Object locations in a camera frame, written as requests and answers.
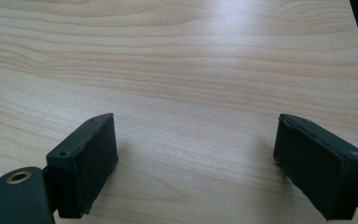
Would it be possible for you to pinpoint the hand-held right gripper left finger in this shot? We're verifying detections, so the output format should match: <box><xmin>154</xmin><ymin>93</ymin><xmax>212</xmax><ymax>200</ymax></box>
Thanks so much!
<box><xmin>46</xmin><ymin>112</ymin><xmax>119</xmax><ymax>219</ymax></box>

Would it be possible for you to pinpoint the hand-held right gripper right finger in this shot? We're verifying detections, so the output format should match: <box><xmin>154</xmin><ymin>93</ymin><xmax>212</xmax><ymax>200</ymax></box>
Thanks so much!
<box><xmin>273</xmin><ymin>113</ymin><xmax>358</xmax><ymax>221</ymax></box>

